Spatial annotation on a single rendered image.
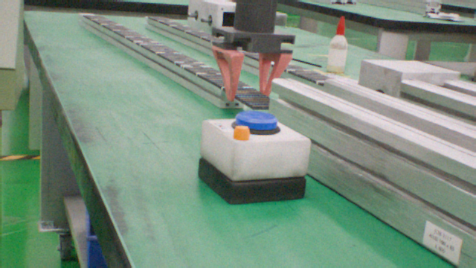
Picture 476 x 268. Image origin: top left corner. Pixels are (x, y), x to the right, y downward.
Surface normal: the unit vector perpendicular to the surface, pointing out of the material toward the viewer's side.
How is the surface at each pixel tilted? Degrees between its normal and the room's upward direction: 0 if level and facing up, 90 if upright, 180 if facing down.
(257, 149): 90
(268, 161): 90
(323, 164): 90
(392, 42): 90
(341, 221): 0
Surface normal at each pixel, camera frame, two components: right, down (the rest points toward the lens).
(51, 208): 0.34, 0.28
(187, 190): 0.09, -0.96
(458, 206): -0.90, 0.03
